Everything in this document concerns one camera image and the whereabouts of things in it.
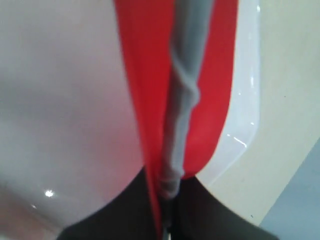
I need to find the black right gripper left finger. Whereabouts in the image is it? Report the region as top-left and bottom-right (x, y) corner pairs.
(57, 169), (158, 240)

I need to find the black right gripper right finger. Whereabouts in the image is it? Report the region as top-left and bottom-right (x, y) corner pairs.
(170, 177), (278, 240)

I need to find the red flag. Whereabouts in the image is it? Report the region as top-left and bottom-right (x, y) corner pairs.
(114, 0), (239, 239)

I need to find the white rectangular plastic tray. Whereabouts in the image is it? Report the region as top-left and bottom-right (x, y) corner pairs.
(0, 0), (260, 240)

